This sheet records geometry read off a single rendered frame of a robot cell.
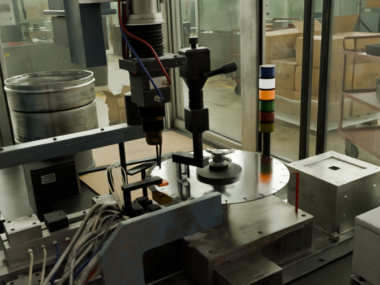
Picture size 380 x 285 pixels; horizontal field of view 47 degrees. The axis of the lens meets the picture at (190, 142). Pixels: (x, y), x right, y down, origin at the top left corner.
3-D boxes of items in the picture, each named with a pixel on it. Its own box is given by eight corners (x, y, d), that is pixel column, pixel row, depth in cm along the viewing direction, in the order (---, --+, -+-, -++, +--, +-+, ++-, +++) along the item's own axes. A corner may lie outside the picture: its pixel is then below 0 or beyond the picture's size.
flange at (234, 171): (214, 160, 112) (214, 151, 111) (251, 170, 105) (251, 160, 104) (186, 175, 104) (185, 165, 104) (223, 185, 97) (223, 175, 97)
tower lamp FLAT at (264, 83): (267, 85, 128) (267, 75, 127) (278, 87, 124) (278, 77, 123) (255, 87, 125) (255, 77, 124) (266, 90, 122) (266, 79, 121)
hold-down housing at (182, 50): (204, 127, 99) (200, 35, 92) (213, 133, 94) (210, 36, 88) (181, 131, 97) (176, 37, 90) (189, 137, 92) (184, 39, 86)
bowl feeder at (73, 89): (89, 151, 185) (78, 67, 174) (117, 174, 160) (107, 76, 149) (13, 168, 170) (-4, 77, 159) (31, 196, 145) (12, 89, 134)
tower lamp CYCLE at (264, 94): (267, 96, 129) (267, 86, 128) (277, 98, 125) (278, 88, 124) (255, 98, 126) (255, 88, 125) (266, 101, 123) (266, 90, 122)
